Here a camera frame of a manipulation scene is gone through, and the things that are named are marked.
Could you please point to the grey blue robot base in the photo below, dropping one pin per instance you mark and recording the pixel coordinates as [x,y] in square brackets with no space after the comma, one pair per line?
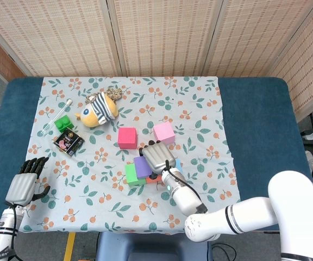
[140,247]

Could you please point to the orange foam cube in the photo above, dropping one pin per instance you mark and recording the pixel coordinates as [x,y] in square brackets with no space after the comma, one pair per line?
[152,180]

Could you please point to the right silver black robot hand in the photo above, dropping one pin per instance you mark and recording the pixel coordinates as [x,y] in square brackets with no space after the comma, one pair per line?
[159,157]

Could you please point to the black snack packet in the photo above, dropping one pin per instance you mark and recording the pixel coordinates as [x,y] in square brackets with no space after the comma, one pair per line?
[68,141]

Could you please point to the green foam cube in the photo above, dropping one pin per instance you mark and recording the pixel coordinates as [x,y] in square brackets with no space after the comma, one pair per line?
[130,175]

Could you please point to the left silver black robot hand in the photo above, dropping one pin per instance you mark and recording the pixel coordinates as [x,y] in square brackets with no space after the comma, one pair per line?
[20,189]

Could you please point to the red foam cube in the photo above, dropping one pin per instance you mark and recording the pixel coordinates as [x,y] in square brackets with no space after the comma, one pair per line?
[127,137]

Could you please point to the green toy brick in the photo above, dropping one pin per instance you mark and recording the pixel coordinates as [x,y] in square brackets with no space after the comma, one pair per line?
[63,123]

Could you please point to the blue foam cube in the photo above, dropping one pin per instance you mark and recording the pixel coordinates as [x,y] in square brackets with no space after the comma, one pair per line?
[178,166]

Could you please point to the woven bamboo folding screen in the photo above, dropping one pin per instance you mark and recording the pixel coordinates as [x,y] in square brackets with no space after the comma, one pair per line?
[159,32]

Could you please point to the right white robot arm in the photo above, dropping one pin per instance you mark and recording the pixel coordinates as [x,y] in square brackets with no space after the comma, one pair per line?
[254,217]

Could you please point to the pink foam cube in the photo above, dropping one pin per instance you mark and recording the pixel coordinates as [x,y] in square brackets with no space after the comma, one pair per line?
[163,131]

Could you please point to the purple foam cube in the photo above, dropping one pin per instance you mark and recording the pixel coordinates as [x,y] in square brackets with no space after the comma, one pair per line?
[141,168]

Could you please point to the floral print tablecloth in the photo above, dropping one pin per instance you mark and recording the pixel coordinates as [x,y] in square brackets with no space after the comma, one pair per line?
[64,190]

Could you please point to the yellow plush toy striped shirt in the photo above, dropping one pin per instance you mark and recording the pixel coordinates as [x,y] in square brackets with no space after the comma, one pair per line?
[91,117]

